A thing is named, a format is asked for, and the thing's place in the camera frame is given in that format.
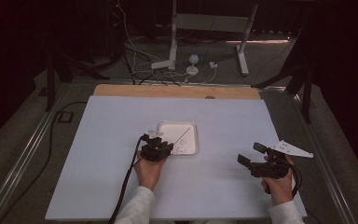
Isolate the person's right hand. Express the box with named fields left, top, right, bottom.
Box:
left=260, top=154, right=295, bottom=207

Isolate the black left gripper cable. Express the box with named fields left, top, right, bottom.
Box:
left=107, top=133, right=146, bottom=224

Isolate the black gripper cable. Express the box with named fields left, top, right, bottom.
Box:
left=107, top=133, right=146, bottom=224
left=288, top=164, right=303, bottom=200

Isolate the metal floor rail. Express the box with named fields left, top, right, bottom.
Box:
left=291, top=92, right=357, bottom=224
left=0, top=81, right=73, bottom=224

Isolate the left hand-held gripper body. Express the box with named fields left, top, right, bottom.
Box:
left=140, top=128, right=175, bottom=163

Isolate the white rectangular tray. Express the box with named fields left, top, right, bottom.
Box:
left=157, top=119, right=200, bottom=157

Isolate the white metal desk frame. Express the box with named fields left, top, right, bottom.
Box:
left=167, top=0, right=259, bottom=77

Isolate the black cable bundle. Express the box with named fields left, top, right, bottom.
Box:
left=121, top=46, right=182, bottom=87

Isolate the black floor cable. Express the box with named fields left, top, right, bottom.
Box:
left=0, top=100, right=89, bottom=224

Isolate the white round device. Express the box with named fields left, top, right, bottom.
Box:
left=186, top=53, right=200, bottom=77

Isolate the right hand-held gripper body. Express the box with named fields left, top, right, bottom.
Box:
left=249, top=139, right=314, bottom=180

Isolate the white table cover sheet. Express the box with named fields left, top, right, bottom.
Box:
left=45, top=94, right=308, bottom=222

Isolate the black square floor plate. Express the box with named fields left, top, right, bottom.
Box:
left=56, top=110, right=75, bottom=123

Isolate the white power strip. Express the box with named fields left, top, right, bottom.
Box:
left=150, top=59, right=175, bottom=70

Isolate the black tripod stand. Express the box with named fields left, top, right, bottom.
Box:
left=44, top=50, right=111, bottom=112
left=251, top=27, right=316, bottom=124

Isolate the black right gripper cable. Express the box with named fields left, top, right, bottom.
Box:
left=288, top=164, right=303, bottom=200

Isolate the white adapter cable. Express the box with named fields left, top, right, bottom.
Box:
left=163, top=66, right=218, bottom=85

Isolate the person's left hand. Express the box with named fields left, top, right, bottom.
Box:
left=132, top=150, right=169, bottom=192

